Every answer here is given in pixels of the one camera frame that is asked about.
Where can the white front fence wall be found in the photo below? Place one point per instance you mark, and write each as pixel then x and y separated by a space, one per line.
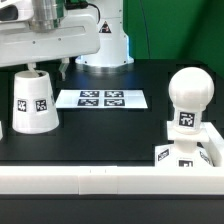
pixel 112 180

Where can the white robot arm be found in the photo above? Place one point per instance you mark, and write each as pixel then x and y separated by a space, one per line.
pixel 113 53

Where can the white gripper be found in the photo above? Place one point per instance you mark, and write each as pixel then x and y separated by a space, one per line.
pixel 32 31

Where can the white lamp bulb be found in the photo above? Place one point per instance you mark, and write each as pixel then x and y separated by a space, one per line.
pixel 190 90

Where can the white lamp base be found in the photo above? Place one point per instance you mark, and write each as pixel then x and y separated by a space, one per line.
pixel 184 150

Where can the white fence wall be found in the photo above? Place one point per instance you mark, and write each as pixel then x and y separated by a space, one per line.
pixel 112 180
pixel 215 146

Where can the white right fence wall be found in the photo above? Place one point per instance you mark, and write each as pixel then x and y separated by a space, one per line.
pixel 215 146

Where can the white marker sheet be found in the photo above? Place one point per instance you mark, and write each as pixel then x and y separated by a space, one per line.
pixel 101 99

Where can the white lamp shade cone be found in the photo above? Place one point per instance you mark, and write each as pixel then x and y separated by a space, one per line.
pixel 34 109

